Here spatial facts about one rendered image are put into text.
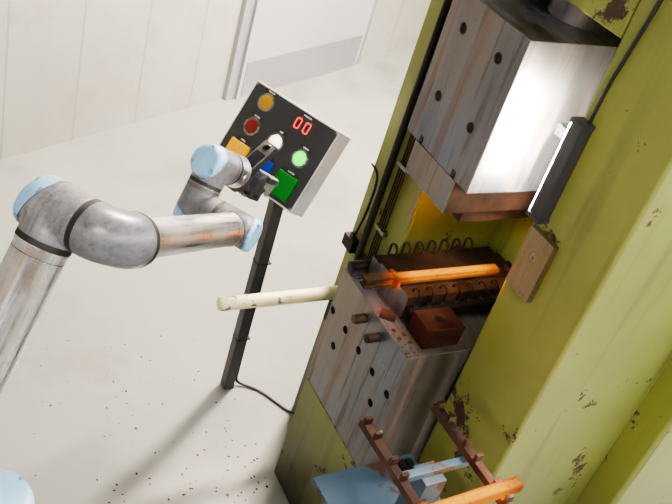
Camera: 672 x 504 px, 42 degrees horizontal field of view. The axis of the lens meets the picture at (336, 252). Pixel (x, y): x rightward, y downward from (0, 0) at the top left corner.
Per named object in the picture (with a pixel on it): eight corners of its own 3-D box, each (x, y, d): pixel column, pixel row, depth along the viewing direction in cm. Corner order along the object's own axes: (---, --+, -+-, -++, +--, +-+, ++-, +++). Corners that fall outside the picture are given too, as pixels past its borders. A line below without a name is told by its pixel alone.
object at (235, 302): (220, 316, 268) (223, 303, 265) (214, 305, 272) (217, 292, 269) (343, 302, 290) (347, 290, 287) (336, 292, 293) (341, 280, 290)
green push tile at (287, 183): (284, 202, 257) (298, 180, 256) (266, 189, 260) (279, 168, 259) (287, 203, 259) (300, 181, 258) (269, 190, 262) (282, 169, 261)
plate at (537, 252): (525, 303, 211) (553, 248, 201) (504, 279, 217) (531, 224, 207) (531, 302, 212) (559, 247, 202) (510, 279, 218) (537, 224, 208)
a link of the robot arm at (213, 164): (181, 169, 222) (198, 134, 221) (207, 179, 234) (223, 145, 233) (208, 185, 218) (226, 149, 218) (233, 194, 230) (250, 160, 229)
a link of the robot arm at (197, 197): (199, 235, 220) (221, 191, 219) (162, 214, 223) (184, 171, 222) (214, 237, 229) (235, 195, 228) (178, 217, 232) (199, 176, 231)
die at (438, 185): (442, 214, 218) (455, 182, 212) (404, 169, 231) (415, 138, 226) (566, 207, 238) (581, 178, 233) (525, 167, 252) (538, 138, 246)
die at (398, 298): (399, 319, 238) (409, 295, 233) (366, 273, 251) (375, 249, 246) (517, 304, 258) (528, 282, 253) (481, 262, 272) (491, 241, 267)
